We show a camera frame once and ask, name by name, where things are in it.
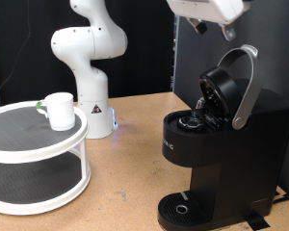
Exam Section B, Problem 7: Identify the black Keurig drip tray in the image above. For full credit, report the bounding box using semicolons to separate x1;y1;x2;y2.
157;191;214;231

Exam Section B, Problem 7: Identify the white two-tier turntable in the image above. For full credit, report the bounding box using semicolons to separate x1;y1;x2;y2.
0;100;92;216

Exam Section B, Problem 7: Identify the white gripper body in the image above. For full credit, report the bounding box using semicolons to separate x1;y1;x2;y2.
166;0;251;25

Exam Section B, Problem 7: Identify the white plastic mug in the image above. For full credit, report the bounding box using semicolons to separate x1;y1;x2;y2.
36;91;77;132

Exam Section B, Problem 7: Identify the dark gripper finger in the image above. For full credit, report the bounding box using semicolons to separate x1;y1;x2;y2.
186;17;208;36

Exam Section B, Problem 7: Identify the black Keurig coffee machine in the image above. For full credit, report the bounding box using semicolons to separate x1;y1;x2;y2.
157;65;289;231

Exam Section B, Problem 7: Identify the grey metal frame post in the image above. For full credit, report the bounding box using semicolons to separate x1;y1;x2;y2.
171;13;181;92

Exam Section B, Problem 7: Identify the thin black hanging cable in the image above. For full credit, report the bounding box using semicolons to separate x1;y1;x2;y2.
0;0;32;109

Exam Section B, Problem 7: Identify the black reusable coffee pod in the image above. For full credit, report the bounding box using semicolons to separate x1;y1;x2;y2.
177;115;205;131

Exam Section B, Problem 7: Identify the silver Keurig lid handle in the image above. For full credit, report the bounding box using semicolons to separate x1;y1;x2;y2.
217;43;266;131

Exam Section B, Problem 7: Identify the metallic gripper finger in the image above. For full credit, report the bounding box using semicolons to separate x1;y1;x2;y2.
219;22;237;42

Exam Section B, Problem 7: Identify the black tape strip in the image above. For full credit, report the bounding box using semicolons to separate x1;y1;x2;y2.
273;192;289;206
245;210;272;231

